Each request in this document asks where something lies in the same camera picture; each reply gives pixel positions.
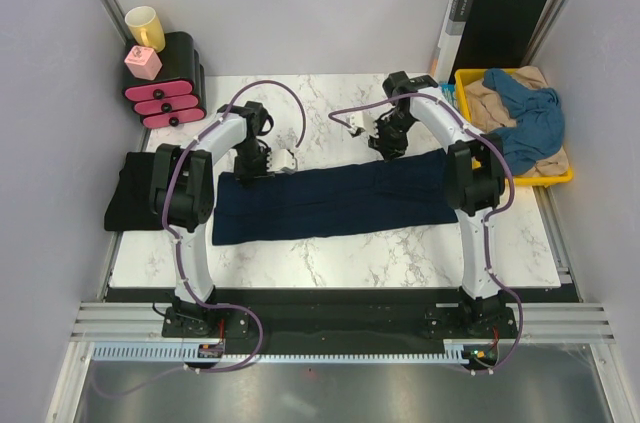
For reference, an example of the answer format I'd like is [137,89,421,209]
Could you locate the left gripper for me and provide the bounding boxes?
[234,139,275,190]

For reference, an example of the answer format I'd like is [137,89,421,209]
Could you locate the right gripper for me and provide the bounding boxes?
[366,111,416,164]

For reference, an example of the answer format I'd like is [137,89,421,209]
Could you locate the navy blue t shirt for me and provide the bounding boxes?
[212,150,457,246]

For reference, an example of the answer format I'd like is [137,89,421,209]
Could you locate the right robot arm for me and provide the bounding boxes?
[369,71,505,300]

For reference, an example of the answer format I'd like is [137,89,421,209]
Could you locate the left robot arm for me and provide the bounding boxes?
[149,101,273,336]

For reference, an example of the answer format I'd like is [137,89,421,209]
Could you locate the blue small book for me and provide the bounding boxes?
[440,84,459,110]

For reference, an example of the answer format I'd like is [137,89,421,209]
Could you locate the black pink drawer unit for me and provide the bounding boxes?
[121,31,207,130]

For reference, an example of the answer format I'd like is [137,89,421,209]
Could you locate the beige t shirt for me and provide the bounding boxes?
[464,66,569,178]

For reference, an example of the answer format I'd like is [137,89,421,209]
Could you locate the folded black t shirt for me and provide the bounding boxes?
[103,152,163,232]

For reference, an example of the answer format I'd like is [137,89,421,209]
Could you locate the pink cube box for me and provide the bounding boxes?
[124,45,162,81]

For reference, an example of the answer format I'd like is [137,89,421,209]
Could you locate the black orange folder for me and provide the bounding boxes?
[430,0,547,84]

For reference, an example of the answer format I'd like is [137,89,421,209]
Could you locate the yellow plastic bin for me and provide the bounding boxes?
[454,66,574,187]

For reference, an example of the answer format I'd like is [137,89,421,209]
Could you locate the yellow mug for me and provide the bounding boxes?
[125,6,166,53]

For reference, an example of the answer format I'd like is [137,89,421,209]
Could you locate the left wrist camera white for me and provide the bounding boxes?
[267,149,298,174]

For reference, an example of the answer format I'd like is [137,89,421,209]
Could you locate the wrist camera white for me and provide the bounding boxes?
[267,149,298,174]
[347,112,367,137]

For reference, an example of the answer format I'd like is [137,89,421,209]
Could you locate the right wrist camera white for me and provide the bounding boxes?
[347,112,367,137]

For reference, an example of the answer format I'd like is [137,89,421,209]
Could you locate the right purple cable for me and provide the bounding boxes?
[327,91,526,377]

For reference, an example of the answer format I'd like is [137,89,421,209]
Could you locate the purple cable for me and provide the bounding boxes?
[89,79,309,398]
[327,91,526,377]

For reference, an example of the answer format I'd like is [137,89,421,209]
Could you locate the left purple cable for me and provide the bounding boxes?
[89,79,309,398]

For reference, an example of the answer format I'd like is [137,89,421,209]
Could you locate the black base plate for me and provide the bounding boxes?
[162,289,518,356]

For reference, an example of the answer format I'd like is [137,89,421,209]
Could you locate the right cable duct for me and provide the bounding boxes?
[443,339,500,366]

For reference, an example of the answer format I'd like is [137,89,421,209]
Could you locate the cable duct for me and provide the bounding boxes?
[92,342,225,363]
[443,339,500,366]

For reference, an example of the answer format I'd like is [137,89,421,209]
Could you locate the left cable duct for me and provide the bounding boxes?
[92,342,225,363]

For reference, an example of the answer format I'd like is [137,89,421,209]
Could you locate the aluminium rail frame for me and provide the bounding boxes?
[47,187,637,422]

